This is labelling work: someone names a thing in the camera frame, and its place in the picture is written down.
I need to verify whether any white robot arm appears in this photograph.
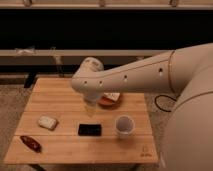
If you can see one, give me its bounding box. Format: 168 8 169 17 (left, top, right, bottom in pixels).
71 43 213 171

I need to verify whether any orange plate with food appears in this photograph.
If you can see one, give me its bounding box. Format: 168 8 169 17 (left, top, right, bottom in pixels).
98 93 121 106

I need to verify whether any black rectangular tray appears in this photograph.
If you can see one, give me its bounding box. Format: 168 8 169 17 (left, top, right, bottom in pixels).
78 124 102 136

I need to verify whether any white cup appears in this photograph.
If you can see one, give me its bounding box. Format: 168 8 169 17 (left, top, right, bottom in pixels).
115 115 135 139

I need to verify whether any wooden table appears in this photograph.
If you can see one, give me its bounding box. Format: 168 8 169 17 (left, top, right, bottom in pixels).
4 78 158 164

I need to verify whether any white rounded block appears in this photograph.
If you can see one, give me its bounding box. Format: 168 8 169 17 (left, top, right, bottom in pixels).
38 116 58 130

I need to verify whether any dark red oblong object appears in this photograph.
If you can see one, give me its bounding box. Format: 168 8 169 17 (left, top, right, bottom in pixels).
20 136 41 153

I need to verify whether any clear plastic bag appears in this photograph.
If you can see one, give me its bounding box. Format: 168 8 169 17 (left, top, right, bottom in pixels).
15 48 35 56

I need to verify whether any black floor cable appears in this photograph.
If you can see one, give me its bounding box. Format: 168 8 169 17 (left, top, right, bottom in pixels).
154 94 178 114

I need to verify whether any white horizontal shelf rail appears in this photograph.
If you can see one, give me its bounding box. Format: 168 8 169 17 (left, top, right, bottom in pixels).
0 50 163 66

